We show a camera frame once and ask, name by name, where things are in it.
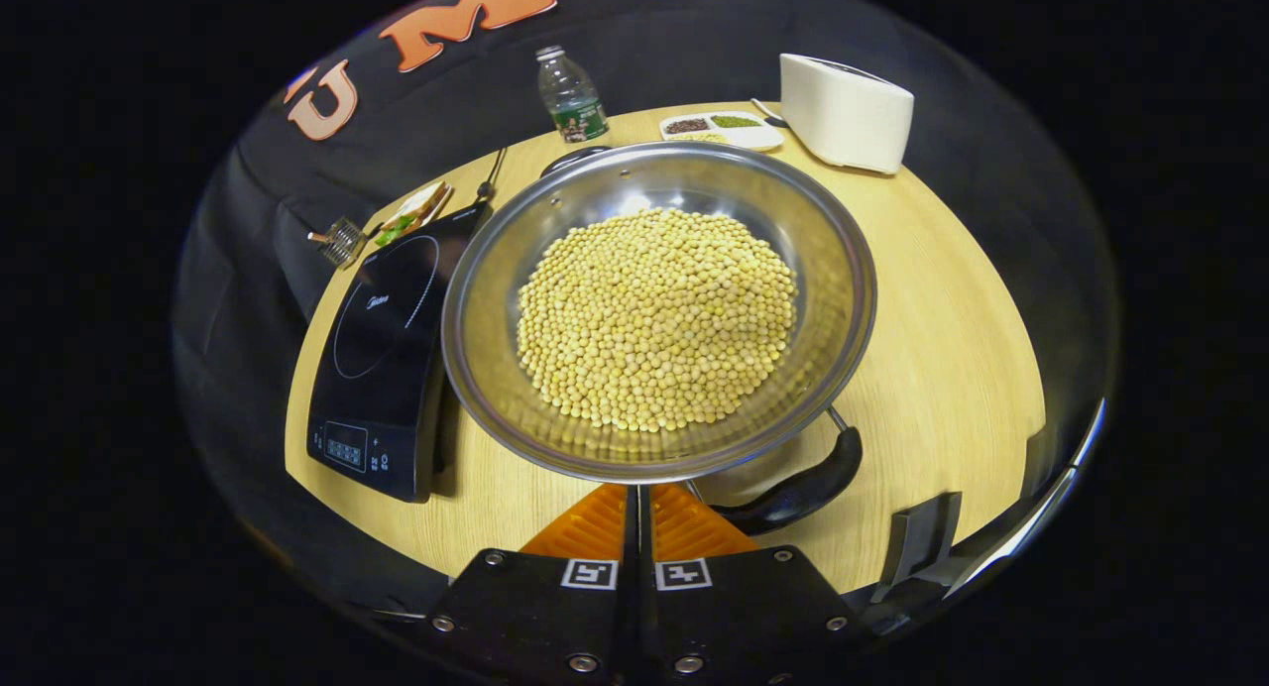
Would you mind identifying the sandwich with lettuce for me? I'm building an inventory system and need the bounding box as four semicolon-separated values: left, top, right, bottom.
375;182;455;248

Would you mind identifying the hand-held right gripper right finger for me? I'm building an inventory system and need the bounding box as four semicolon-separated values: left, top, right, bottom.
639;483;873;682

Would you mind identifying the white toaster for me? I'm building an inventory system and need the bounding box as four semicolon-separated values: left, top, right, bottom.
779;54;915;176

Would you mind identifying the clear plastic water bottle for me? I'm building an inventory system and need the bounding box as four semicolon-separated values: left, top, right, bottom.
536;45;611;144

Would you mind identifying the black angled plastic part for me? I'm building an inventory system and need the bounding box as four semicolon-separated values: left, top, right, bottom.
872;491;963;603

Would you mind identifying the pile of soybeans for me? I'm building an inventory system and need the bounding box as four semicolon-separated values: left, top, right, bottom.
516;207;799;434

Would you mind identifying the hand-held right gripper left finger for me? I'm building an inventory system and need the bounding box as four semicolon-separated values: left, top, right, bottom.
426;483;635;682

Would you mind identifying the wire mesh basket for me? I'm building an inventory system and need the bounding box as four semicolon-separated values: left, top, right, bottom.
307;217;370;269

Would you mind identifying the black backdrop cloth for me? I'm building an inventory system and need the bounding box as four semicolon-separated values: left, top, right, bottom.
171;0;1121;618

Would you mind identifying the stainless steel pot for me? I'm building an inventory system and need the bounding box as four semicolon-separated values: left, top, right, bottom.
441;141;878;538

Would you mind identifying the black induction cooktop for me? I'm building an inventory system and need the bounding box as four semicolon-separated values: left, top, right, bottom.
305;202;492;504

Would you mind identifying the black cooktop cable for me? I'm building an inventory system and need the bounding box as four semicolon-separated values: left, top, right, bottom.
474;148;509;206

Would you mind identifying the white divided plate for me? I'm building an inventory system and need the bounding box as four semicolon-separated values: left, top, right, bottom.
659;111;784;154

